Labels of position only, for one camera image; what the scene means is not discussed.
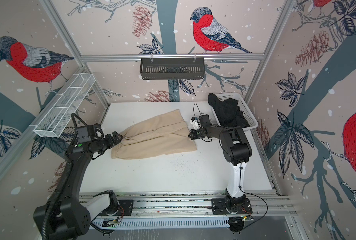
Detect beige drawstring shorts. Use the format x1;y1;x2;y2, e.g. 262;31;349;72
111;109;197;160

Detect white plastic laundry basket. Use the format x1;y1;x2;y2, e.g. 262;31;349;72
212;93;258;131

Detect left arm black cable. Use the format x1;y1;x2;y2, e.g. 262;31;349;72
40;113;119;240

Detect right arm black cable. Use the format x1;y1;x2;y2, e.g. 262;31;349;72
192;102;269;230

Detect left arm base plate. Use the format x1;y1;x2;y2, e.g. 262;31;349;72
99;200;134;217

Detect black hanging wire basket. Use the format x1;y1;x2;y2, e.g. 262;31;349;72
140;58;205;80

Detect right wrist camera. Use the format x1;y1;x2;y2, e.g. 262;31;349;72
190;117;200;130

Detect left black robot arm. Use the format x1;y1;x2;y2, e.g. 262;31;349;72
33;124;123;240

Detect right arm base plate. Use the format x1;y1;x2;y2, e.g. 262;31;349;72
209;198;253;215

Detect black shorts in basket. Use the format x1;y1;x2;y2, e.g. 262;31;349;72
208;93;250;128

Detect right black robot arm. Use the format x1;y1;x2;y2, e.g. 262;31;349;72
188;115;252;214

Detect horizontal aluminium frame bar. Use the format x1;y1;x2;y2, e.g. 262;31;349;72
80;53;266;63

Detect aluminium mounting rail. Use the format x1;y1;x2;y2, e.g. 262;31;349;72
117;192;298;218

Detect white wire mesh shelf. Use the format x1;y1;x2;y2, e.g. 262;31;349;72
34;73;96;138

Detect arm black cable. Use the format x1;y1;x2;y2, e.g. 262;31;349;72
192;102;269;230
40;113;119;240

